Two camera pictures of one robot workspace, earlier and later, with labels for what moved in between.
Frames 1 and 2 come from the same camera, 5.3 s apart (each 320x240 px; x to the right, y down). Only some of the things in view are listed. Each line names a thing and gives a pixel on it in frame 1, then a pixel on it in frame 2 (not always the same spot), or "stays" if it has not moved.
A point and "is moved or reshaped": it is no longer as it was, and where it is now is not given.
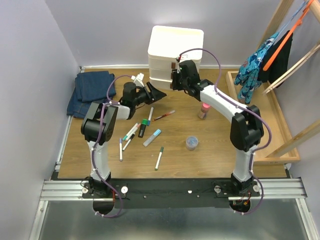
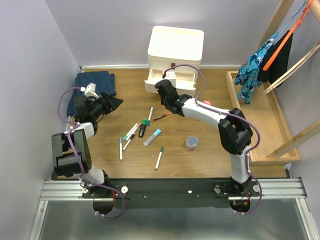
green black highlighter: x=144 y=122 stays
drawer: x=161 y=73 is moved or reshaped
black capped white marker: x=132 y=136 stays
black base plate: x=168 y=193 stays
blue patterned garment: x=247 y=78 stays
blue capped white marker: x=150 y=116 stays
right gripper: x=176 y=74 → x=173 y=87
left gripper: x=155 y=94 → x=113 y=102
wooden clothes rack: x=283 y=7 stays
